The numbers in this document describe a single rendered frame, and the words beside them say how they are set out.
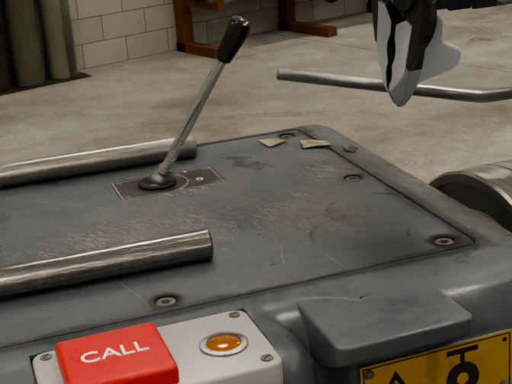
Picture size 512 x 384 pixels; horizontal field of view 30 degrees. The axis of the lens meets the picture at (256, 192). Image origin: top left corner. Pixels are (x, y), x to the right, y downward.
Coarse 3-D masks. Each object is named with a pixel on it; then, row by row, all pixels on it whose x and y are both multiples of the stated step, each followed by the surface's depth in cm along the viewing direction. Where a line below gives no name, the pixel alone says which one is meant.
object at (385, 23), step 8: (384, 8) 83; (392, 8) 82; (384, 16) 83; (392, 16) 82; (400, 16) 82; (384, 24) 83; (392, 24) 82; (384, 32) 83; (392, 32) 82; (376, 40) 85; (384, 40) 84; (392, 40) 83; (384, 48) 84; (392, 48) 84; (384, 56) 84; (392, 56) 84; (384, 64) 85; (384, 72) 85; (384, 80) 85
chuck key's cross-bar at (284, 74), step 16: (288, 80) 90; (304, 80) 90; (320, 80) 90; (336, 80) 90; (352, 80) 90; (368, 80) 90; (432, 96) 90; (448, 96) 90; (464, 96) 90; (480, 96) 90; (496, 96) 90
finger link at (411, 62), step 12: (420, 0) 76; (432, 0) 76; (408, 12) 78; (420, 12) 77; (432, 12) 77; (420, 24) 77; (432, 24) 77; (420, 36) 78; (432, 36) 78; (408, 48) 80; (420, 48) 79; (408, 60) 80; (420, 60) 80
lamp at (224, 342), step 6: (216, 336) 57; (222, 336) 57; (228, 336) 57; (234, 336) 57; (210, 342) 56; (216, 342) 56; (222, 342) 56; (228, 342) 56; (234, 342) 56; (240, 342) 56; (210, 348) 55; (216, 348) 55; (222, 348) 55; (228, 348) 55
